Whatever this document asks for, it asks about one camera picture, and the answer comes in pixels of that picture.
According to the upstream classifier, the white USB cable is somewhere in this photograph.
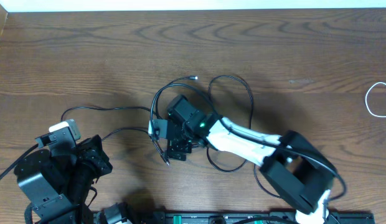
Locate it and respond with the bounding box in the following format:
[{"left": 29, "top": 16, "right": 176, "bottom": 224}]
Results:
[{"left": 364, "top": 82, "right": 386, "bottom": 118}]

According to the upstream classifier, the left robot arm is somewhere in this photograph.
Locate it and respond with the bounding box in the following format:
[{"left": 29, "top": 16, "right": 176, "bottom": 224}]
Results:
[{"left": 14, "top": 134, "right": 113, "bottom": 223}]

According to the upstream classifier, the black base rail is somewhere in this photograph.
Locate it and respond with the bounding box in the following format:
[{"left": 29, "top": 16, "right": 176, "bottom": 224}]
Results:
[{"left": 92, "top": 203, "right": 375, "bottom": 224}]

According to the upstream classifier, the black camera cable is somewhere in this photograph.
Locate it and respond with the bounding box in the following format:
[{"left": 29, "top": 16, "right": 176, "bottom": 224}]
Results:
[
  {"left": 0, "top": 142, "right": 40, "bottom": 187},
  {"left": 149, "top": 82, "right": 347, "bottom": 203}
]

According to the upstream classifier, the black right camera cable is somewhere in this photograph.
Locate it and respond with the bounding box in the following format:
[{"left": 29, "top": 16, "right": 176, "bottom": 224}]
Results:
[{"left": 149, "top": 82, "right": 347, "bottom": 203}]

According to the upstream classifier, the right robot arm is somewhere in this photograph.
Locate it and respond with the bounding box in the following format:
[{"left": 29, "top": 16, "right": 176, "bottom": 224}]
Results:
[{"left": 167, "top": 95, "right": 337, "bottom": 223}]

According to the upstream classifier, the black left camera cable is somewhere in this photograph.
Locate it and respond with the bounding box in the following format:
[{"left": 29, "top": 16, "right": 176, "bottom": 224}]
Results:
[{"left": 0, "top": 142, "right": 40, "bottom": 187}]

